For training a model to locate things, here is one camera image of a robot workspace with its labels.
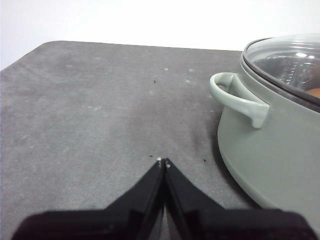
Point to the pale green electric cooking pot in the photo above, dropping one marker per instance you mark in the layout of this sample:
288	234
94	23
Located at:
275	155

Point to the glass lid with green knob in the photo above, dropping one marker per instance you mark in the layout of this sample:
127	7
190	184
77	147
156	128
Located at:
280	57

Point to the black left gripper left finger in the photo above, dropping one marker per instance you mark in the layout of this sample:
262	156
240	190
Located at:
105	222

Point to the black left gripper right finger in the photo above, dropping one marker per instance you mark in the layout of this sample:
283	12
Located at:
225	225

